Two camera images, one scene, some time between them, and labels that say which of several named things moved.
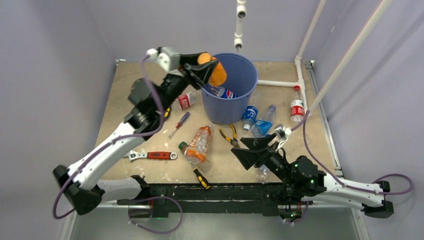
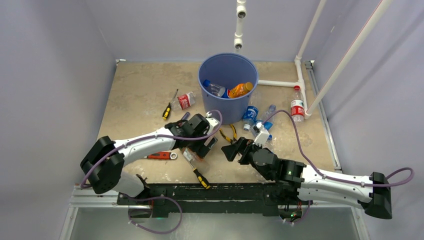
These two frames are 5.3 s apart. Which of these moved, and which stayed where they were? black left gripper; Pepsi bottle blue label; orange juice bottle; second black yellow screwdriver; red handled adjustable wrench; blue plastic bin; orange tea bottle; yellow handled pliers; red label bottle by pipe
Moved: orange tea bottle; black left gripper; orange juice bottle
Stayed: yellow handled pliers; red label bottle by pipe; Pepsi bottle blue label; blue plastic bin; red handled adjustable wrench; second black yellow screwdriver
